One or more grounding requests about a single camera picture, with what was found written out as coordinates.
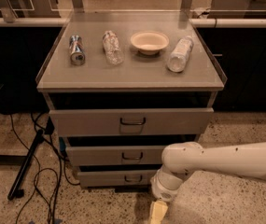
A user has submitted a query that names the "grey middle drawer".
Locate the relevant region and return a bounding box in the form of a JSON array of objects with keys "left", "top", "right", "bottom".
[{"left": 62, "top": 134, "right": 201, "bottom": 167}]

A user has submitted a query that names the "white counter rail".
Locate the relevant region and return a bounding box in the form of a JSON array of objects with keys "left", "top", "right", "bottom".
[{"left": 0, "top": 18, "right": 266, "bottom": 28}]

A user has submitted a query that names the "black floor cable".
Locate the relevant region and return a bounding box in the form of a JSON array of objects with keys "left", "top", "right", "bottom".
[{"left": 8, "top": 111, "right": 81, "bottom": 224}]

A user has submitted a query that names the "white labelled plastic bottle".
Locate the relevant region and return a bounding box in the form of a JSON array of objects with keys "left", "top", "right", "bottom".
[{"left": 167, "top": 36, "right": 194, "bottom": 73}]

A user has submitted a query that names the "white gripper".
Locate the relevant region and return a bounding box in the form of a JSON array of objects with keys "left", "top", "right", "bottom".
[{"left": 148, "top": 167, "right": 185, "bottom": 224}]

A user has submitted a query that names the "grey drawer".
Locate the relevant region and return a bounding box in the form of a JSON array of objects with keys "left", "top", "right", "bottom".
[
  {"left": 42, "top": 91, "right": 218, "bottom": 138},
  {"left": 77, "top": 164, "right": 161, "bottom": 188},
  {"left": 62, "top": 134, "right": 201, "bottom": 167}
]

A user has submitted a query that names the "beige paper bowl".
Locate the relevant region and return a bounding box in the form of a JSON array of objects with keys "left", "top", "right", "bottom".
[{"left": 131, "top": 31, "right": 169, "bottom": 55}]

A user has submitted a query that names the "grey top drawer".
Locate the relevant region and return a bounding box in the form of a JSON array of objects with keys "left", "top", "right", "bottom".
[{"left": 42, "top": 91, "right": 218, "bottom": 138}]

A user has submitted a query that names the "clear crumpled plastic bottle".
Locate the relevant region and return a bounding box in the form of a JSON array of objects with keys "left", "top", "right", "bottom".
[{"left": 103, "top": 30, "right": 124, "bottom": 65}]

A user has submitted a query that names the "blue silver soda can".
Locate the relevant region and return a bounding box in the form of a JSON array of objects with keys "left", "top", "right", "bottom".
[{"left": 69, "top": 35, "right": 85, "bottom": 65}]

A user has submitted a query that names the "black floor bar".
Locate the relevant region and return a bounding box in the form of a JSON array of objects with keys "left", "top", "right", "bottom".
[{"left": 7, "top": 130, "right": 43, "bottom": 201}]

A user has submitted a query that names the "grey bottom drawer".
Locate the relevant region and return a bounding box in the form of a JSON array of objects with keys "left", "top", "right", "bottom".
[{"left": 77, "top": 164, "right": 161, "bottom": 188}]

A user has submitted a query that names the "black power adapter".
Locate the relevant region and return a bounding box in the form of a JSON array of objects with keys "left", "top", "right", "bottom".
[{"left": 45, "top": 118, "right": 54, "bottom": 135}]

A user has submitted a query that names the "grey drawer cabinet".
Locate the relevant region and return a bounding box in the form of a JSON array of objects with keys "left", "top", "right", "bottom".
[{"left": 35, "top": 10, "right": 228, "bottom": 194}]

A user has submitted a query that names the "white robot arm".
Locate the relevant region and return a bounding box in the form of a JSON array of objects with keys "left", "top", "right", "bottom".
[{"left": 149, "top": 142, "right": 266, "bottom": 224}]

